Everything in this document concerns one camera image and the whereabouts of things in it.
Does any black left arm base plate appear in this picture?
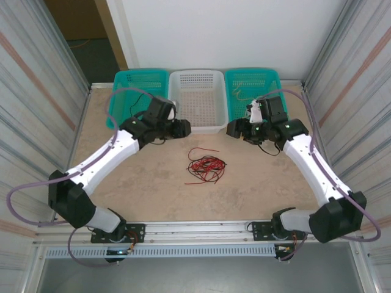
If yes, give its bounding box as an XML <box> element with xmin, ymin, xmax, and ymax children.
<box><xmin>90</xmin><ymin>223</ymin><xmax>146</xmax><ymax>244</ymax></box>

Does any grey slotted cable duct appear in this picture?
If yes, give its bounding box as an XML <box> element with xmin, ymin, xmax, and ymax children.
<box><xmin>45</xmin><ymin>245</ymin><xmax>277</xmax><ymax>259</ymax></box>

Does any yellow cable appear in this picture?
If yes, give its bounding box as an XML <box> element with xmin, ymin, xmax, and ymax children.
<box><xmin>232</xmin><ymin>81</ymin><xmax>250</xmax><ymax>101</ymax></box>

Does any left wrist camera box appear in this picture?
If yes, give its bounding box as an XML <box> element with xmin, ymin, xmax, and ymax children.
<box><xmin>167</xmin><ymin>99</ymin><xmax>179</xmax><ymax>120</ymax></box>

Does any teal plastic basket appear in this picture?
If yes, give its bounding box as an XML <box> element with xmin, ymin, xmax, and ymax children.
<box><xmin>105</xmin><ymin>70</ymin><xmax>170</xmax><ymax>131</ymax></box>
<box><xmin>224</xmin><ymin>68</ymin><xmax>290</xmax><ymax>129</ymax></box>

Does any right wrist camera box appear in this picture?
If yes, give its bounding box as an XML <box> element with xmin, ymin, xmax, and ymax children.
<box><xmin>246</xmin><ymin>99</ymin><xmax>264</xmax><ymax>125</ymax></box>

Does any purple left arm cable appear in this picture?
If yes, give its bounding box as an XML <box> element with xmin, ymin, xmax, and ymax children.
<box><xmin>6</xmin><ymin>87</ymin><xmax>153</xmax><ymax>268</ymax></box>

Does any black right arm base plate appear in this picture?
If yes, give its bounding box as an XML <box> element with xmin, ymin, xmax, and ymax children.
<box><xmin>250</xmin><ymin>220</ymin><xmax>307</xmax><ymax>242</ymax></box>

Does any orange floor cable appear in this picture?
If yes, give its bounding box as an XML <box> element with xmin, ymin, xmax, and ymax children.
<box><xmin>69</xmin><ymin>38</ymin><xmax>90</xmax><ymax>49</ymax></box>

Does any tan door frame post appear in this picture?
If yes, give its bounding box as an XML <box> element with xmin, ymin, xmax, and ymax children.
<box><xmin>93</xmin><ymin>0</ymin><xmax>130</xmax><ymax>70</ymax></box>

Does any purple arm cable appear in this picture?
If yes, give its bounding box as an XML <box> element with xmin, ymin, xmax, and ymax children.
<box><xmin>258</xmin><ymin>88</ymin><xmax>382</xmax><ymax>263</ymax></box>
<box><xmin>6</xmin><ymin>87</ymin><xmax>153</xmax><ymax>268</ymax></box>

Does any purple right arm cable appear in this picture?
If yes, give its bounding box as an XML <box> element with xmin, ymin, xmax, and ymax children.
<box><xmin>258</xmin><ymin>88</ymin><xmax>382</xmax><ymax>263</ymax></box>

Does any aluminium mounting rail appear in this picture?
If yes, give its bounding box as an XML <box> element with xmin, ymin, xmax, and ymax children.
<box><xmin>33</xmin><ymin>217</ymin><xmax>364</xmax><ymax>245</ymax></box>

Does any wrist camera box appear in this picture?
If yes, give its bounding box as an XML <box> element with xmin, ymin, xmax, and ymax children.
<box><xmin>246</xmin><ymin>99</ymin><xmax>264</xmax><ymax>125</ymax></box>
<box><xmin>167</xmin><ymin>99</ymin><xmax>179</xmax><ymax>120</ymax></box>

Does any white plastic basket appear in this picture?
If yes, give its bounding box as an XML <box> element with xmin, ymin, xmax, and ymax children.
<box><xmin>167</xmin><ymin>70</ymin><xmax>229</xmax><ymax>136</ymax></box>

